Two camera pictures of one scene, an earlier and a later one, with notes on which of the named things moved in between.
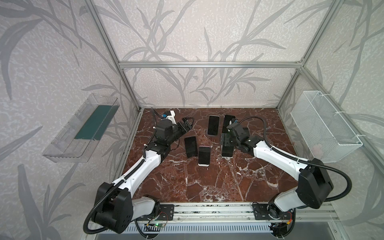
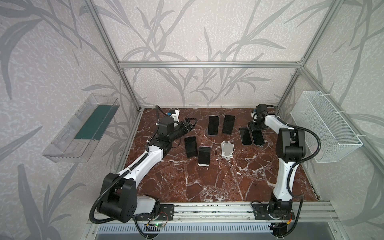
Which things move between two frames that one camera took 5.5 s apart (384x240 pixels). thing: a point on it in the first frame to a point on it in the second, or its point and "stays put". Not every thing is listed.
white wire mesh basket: [329, 136] stays put
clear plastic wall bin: [77, 139] stays put
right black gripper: [227, 141] to [257, 124]
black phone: [227, 151] to [258, 138]
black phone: [191, 146] stays put
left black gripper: [182, 126] stays put
